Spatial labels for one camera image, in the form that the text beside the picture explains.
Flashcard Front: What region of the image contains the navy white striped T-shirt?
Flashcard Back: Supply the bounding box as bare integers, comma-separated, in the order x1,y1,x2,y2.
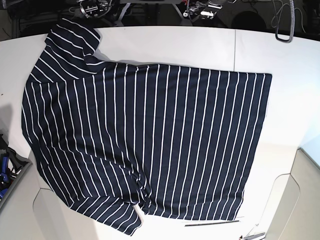
21,18,272,236

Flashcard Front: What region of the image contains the small metal stand bottom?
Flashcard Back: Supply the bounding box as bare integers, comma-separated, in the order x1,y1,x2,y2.
238,224,267,240

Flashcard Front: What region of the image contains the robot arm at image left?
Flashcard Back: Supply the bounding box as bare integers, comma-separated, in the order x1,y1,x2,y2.
69,0,120,19

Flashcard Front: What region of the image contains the grey cable loop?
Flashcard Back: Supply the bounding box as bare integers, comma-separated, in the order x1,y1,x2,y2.
274,0,305,43

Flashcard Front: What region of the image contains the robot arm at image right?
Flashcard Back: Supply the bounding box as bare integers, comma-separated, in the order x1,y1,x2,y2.
184,0,228,20

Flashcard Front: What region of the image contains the black round stool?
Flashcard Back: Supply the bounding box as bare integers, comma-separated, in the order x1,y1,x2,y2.
231,11,267,32

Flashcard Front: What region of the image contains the grey bin with blue items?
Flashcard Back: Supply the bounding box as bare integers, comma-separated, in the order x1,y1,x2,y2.
0,133,32,211

